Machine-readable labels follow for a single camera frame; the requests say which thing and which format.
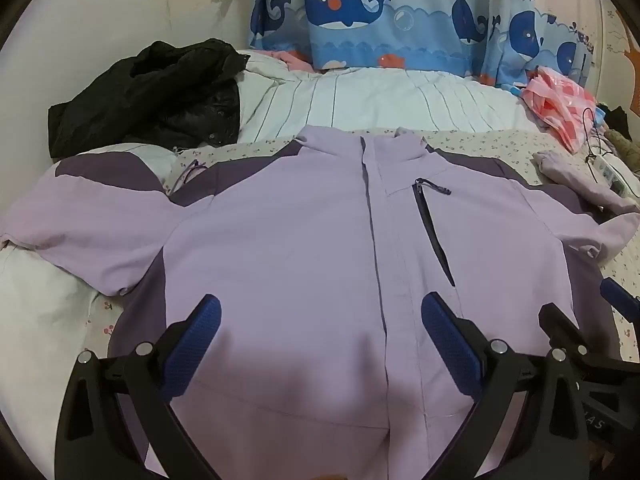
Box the pink plastic bag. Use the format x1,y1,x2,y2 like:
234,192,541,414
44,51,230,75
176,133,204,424
520,66,598,153

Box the pink cloth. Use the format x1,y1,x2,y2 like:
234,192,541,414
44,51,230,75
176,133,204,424
265,49,313,71

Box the tree wall sticker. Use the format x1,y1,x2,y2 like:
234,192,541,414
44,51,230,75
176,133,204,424
616,7,640,56

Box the beige fuzzy cloth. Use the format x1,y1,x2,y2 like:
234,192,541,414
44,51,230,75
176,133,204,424
605,130,640,171

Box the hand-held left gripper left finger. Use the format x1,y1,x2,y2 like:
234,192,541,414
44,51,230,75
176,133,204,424
54,294,222,480

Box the white pillow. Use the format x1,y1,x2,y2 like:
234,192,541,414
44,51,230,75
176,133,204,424
0,142,173,411

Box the black jacket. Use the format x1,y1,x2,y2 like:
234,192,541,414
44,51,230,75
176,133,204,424
48,38,251,159

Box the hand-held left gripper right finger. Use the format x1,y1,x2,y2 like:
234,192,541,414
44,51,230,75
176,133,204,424
421,291,587,480

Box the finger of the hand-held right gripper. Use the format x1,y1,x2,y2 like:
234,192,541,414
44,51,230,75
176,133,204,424
537,302,640,448
600,277,640,318

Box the white striped duvet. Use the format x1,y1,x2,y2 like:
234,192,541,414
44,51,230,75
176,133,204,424
235,50,541,143

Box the whale print curtain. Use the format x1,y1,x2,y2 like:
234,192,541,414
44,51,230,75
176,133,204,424
248,0,596,91

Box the dark clothes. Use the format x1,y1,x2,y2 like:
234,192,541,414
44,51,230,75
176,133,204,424
595,105,633,133

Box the lavender and purple jacket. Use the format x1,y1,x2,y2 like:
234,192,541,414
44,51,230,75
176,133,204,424
0,126,640,480

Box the purple eyeglasses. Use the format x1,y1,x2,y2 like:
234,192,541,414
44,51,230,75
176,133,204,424
170,160,208,193

